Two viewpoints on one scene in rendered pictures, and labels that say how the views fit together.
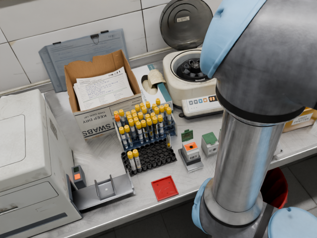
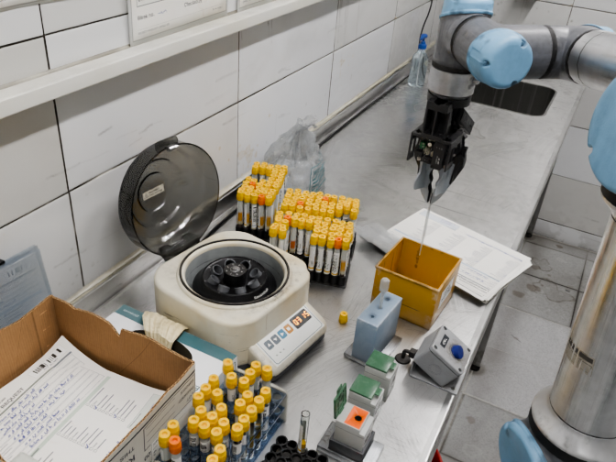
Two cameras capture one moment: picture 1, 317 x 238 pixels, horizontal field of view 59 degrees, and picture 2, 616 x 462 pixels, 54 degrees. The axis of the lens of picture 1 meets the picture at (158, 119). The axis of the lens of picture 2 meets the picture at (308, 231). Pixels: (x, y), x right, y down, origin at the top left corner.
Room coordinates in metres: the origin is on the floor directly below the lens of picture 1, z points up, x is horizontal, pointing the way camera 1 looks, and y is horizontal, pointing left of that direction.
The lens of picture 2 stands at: (0.20, 0.45, 1.66)
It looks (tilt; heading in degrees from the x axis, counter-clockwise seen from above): 33 degrees down; 309
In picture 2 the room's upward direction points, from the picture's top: 5 degrees clockwise
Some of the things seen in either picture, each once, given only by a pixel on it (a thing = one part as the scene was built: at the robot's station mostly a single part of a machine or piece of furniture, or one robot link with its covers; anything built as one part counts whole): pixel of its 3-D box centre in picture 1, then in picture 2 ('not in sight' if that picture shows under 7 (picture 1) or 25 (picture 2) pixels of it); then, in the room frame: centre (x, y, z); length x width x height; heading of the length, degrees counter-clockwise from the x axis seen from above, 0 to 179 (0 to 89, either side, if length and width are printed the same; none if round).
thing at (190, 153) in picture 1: (190, 151); (353, 431); (0.51, -0.09, 0.92); 0.05 x 0.04 x 0.06; 14
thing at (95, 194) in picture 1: (98, 191); not in sight; (0.41, 0.20, 0.92); 0.21 x 0.07 x 0.05; 104
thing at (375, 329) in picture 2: not in sight; (376, 328); (0.62, -0.30, 0.92); 0.10 x 0.07 x 0.10; 99
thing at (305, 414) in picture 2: (168, 141); (302, 436); (0.56, -0.02, 0.93); 0.01 x 0.01 x 0.10
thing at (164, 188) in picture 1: (164, 188); not in sight; (0.42, 0.01, 0.88); 0.07 x 0.07 x 0.01; 14
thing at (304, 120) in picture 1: (290, 106); (415, 281); (0.65, -0.47, 0.93); 0.13 x 0.13 x 0.10; 10
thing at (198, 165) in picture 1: (190, 156); (351, 443); (0.51, -0.09, 0.89); 0.09 x 0.05 x 0.04; 14
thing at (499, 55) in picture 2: not in sight; (501, 52); (0.56, -0.39, 1.43); 0.11 x 0.11 x 0.08; 52
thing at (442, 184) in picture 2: not in sight; (439, 186); (0.63, -0.44, 1.16); 0.06 x 0.03 x 0.09; 100
